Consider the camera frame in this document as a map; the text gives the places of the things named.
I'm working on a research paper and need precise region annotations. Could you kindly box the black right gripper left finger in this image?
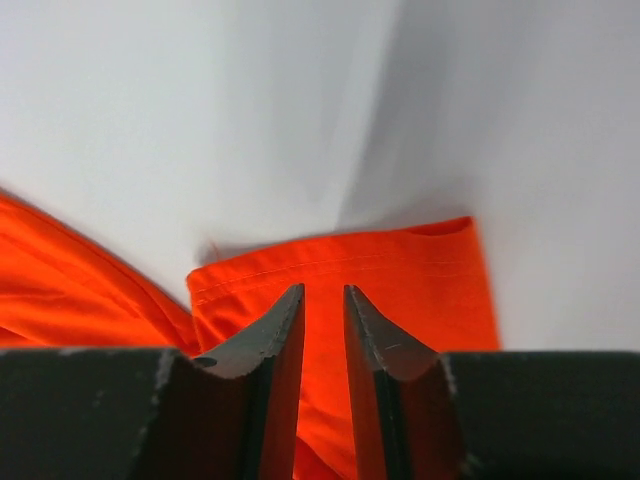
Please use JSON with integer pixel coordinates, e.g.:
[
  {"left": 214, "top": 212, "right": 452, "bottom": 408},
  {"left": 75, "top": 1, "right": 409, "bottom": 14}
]
[{"left": 1, "top": 285, "right": 305, "bottom": 479}]

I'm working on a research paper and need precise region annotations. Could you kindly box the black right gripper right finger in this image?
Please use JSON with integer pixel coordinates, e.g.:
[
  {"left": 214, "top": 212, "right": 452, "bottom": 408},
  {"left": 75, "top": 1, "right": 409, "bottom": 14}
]
[{"left": 344, "top": 286, "right": 639, "bottom": 479}]

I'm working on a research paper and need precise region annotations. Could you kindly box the orange t shirt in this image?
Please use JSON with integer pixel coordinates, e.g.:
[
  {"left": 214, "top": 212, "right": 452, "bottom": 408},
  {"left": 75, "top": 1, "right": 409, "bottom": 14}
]
[{"left": 1, "top": 195, "right": 500, "bottom": 479}]

